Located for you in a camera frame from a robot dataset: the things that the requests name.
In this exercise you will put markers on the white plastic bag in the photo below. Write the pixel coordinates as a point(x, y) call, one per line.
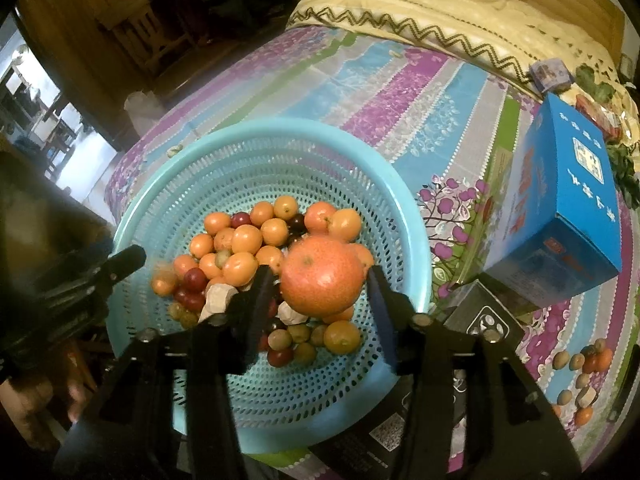
point(142, 110)

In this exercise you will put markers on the pile of mandarins and jujubes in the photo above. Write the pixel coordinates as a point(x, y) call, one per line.
point(600, 360)

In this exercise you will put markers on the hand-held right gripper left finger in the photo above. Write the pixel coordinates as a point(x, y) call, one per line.
point(260, 302)

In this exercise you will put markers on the green yellow cardboard box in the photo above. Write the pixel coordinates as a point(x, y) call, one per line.
point(507, 125)

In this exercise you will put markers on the black box with code label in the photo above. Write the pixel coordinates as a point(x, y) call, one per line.
point(385, 430)

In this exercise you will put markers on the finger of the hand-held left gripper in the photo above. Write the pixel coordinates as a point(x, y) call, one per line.
point(125, 262)

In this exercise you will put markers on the large orange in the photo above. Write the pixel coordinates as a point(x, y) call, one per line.
point(320, 275)

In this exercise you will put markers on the cream quilt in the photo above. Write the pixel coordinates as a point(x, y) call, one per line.
point(450, 10)

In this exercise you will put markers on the wooden chair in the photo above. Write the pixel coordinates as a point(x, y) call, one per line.
point(145, 35)

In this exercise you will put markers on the person's left hand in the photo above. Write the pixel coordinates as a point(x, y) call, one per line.
point(45, 410)

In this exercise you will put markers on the pile of mandarins and tomatoes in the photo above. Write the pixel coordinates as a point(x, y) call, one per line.
point(240, 245)

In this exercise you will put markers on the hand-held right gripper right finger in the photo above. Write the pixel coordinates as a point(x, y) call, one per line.
point(382, 310)

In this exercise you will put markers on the black box with circles print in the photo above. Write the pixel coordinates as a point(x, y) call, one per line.
point(485, 327)

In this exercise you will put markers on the blue cardboard box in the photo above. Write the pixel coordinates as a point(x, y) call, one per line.
point(575, 185)

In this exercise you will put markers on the light blue plastic basket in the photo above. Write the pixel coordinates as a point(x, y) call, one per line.
point(260, 160)

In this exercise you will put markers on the green leafy vegetables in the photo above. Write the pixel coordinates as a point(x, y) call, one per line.
point(597, 87)

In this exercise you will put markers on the purple floral printed bedsheet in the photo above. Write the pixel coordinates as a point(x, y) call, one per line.
point(400, 95)

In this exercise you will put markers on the red snack packet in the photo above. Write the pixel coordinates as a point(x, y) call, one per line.
point(600, 112)

